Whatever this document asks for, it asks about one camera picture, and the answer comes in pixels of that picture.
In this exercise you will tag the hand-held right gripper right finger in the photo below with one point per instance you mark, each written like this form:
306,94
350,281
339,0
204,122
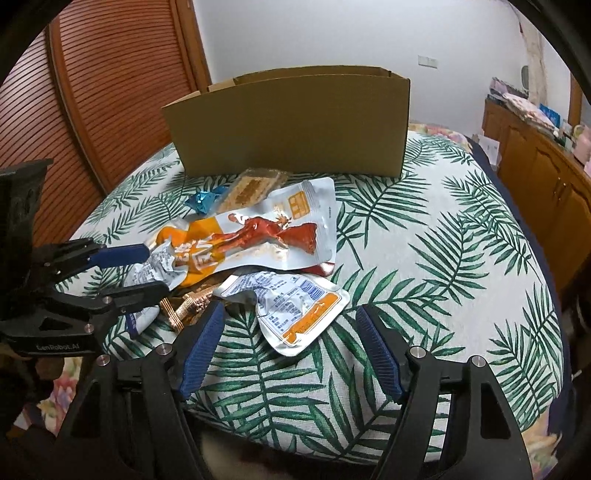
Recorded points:
378,355

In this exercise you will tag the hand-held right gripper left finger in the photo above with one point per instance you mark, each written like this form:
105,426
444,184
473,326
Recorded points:
203,344

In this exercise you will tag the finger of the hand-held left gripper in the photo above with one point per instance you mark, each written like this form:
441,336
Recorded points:
120,255
138,295

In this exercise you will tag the blue foil candy packet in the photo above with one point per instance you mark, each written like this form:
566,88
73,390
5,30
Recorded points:
203,199

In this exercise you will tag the large orange white snack packet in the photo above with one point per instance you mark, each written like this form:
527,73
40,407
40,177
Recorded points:
258,230

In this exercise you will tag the brown cardboard box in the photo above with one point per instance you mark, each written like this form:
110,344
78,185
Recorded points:
286,129

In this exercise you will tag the gold wrapped snack bar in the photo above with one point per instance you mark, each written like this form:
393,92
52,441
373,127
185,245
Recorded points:
189,307

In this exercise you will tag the white packet with orange stripe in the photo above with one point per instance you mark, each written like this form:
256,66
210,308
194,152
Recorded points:
295,314

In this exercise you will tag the leaf-print bed cover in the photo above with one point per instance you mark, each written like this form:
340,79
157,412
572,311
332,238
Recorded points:
438,277

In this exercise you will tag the small red snack packet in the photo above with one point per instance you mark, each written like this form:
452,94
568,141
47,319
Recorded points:
323,268

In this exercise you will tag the clear brown cracker packet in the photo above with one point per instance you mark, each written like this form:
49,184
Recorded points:
251,189

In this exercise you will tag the wooden louvred wardrobe door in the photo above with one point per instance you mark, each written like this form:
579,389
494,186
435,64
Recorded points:
115,92

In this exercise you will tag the floral blanket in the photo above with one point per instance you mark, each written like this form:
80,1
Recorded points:
438,134

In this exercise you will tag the long wooden cabinet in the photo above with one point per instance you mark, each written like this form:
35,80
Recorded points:
531,170

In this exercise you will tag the pile of folded cloths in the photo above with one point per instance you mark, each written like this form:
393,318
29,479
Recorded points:
517,104

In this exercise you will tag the small blue pack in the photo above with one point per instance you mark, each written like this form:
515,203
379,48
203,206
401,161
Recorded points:
548,114

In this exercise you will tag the small white fan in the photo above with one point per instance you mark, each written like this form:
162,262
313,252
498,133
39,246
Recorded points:
526,78

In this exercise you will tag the cream curtain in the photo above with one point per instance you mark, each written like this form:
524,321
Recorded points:
533,60

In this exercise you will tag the white wall switch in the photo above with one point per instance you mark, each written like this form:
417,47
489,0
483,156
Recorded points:
427,62

